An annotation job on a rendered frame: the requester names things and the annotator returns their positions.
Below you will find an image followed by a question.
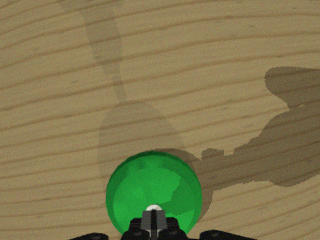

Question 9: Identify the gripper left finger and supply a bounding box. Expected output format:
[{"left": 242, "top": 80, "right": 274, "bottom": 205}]
[{"left": 68, "top": 209, "right": 155, "bottom": 240}]

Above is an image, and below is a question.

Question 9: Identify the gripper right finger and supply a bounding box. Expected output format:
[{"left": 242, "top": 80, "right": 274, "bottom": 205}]
[{"left": 153, "top": 209, "right": 258, "bottom": 240}]

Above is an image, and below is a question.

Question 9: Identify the green bell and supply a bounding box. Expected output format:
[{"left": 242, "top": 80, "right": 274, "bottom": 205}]
[{"left": 105, "top": 150, "right": 204, "bottom": 236}]

